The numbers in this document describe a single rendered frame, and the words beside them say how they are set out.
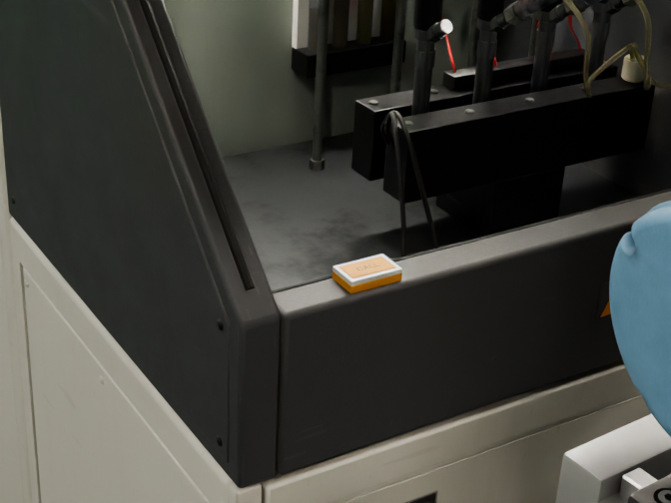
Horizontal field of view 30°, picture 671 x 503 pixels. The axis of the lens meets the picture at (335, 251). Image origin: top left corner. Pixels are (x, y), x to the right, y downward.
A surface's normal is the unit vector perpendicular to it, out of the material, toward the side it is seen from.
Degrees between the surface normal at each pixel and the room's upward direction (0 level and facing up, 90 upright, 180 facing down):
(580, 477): 90
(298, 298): 0
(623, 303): 98
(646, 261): 98
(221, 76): 90
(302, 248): 0
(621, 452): 0
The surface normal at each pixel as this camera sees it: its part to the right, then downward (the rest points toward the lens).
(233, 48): 0.52, 0.42
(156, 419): -0.85, 0.21
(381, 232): 0.05, -0.88
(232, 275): 0.39, -0.37
